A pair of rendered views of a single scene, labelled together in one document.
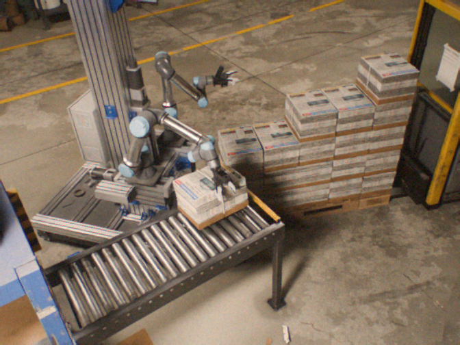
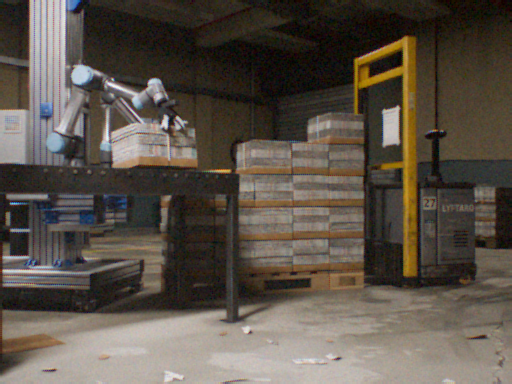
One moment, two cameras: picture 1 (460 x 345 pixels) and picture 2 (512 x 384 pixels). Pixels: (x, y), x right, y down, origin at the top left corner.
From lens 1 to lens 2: 2.45 m
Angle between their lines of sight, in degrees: 40
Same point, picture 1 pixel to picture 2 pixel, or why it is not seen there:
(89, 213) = not seen: outside the picture
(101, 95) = (40, 92)
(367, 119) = (322, 159)
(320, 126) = (275, 157)
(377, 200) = (350, 279)
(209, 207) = (152, 141)
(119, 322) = (33, 175)
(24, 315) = not seen: outside the picture
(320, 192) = (281, 251)
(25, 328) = not seen: outside the picture
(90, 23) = (47, 14)
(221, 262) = (164, 174)
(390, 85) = (339, 124)
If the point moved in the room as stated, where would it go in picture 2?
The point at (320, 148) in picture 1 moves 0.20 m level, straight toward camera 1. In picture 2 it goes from (276, 186) to (275, 185)
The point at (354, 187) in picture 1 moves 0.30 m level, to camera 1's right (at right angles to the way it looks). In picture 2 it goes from (321, 251) to (361, 251)
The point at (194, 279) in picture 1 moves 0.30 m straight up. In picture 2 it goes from (131, 178) to (131, 113)
